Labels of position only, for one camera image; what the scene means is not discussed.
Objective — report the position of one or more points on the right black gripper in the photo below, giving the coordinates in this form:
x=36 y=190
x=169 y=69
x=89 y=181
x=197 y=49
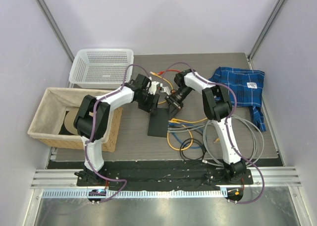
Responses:
x=175 y=106

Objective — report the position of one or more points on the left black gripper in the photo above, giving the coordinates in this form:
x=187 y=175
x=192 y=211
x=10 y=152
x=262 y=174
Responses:
x=152 y=105

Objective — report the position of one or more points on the black network switch box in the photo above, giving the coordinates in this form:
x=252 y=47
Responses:
x=158 y=123

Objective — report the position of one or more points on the blue plaid cloth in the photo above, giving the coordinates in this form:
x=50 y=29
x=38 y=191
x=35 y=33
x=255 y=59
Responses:
x=247 y=86

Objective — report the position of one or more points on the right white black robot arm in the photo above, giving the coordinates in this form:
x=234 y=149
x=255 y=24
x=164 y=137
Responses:
x=218 y=109

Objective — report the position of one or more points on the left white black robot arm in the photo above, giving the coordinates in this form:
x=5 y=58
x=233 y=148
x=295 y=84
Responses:
x=91 y=121

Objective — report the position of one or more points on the white perforated plastic basket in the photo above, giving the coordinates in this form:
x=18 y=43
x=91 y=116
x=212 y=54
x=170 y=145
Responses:
x=101 y=68

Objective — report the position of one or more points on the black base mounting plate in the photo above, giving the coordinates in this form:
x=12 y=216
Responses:
x=185 y=171

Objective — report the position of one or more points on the brown tape roll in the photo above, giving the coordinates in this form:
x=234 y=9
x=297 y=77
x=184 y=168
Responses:
x=69 y=122

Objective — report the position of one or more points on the wicker basket with liner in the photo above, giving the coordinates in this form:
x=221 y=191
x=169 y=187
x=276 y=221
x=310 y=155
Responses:
x=50 y=115

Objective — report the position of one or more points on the aluminium frame rail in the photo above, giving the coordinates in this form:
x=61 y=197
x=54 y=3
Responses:
x=266 y=176

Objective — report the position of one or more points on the white slotted cable duct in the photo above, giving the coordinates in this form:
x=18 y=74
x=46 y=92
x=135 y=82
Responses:
x=101 y=194

